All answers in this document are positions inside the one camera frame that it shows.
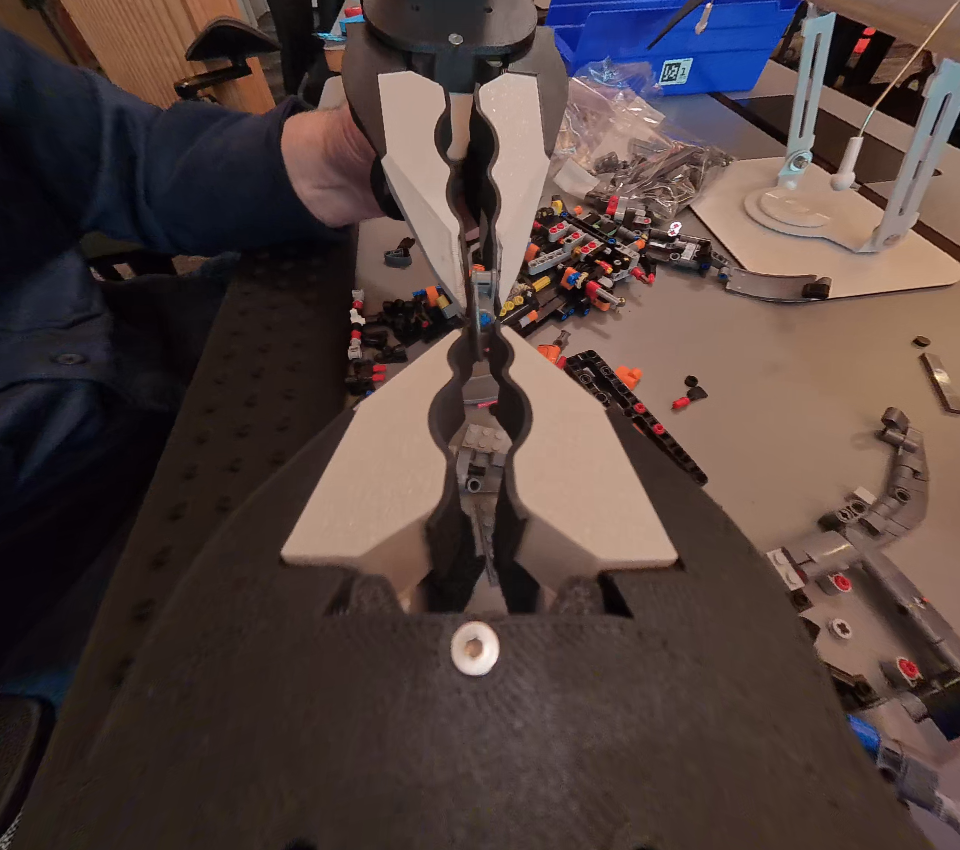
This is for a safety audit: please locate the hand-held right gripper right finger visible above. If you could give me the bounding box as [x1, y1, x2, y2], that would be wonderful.
[495, 325, 680, 615]

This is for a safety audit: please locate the black lego frame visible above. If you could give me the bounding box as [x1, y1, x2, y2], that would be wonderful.
[564, 349, 710, 487]

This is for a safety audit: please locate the white book stand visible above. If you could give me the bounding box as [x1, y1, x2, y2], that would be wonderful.
[688, 0, 960, 300]

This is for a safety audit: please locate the person's left hand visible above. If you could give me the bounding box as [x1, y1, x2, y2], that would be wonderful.
[281, 102, 387, 229]

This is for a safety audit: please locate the black perforated mat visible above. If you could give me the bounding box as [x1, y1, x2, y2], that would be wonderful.
[67, 231, 361, 716]

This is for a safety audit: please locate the plain blue plastic bin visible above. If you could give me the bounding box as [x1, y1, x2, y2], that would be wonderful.
[546, 0, 774, 75]

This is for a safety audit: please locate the light grey studded lego plate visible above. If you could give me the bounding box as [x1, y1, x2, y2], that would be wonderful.
[450, 424, 511, 469]

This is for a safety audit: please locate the grey lego arch assembly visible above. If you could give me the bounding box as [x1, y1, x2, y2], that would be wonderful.
[765, 528, 960, 821]

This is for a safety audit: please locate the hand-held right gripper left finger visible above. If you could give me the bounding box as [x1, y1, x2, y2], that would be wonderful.
[281, 329, 481, 615]

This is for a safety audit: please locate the person's torso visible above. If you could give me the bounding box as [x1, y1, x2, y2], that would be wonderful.
[0, 29, 241, 709]

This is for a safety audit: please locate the dark grey lego connector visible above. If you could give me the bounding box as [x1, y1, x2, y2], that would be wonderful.
[468, 265, 504, 360]

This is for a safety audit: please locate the lego subassembly with curved panel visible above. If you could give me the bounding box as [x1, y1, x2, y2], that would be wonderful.
[645, 220, 834, 302]

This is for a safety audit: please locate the black chair armrest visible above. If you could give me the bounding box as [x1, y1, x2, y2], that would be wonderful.
[174, 16, 282, 103]

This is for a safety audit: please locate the clear bag of lego pieces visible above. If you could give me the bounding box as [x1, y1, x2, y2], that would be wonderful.
[551, 59, 736, 206]

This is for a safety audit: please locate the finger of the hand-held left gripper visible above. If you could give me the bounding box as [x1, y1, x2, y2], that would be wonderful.
[377, 70, 471, 309]
[478, 72, 552, 313]

